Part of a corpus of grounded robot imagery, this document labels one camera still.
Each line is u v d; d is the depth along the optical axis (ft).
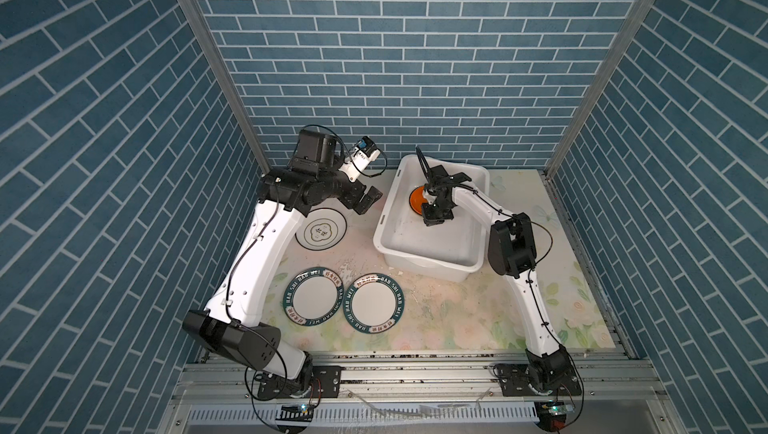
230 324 1.28
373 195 2.03
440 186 2.64
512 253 2.10
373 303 2.85
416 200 3.54
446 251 3.21
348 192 2.02
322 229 3.36
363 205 2.06
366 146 1.93
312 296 2.85
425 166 2.92
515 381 2.38
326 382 2.42
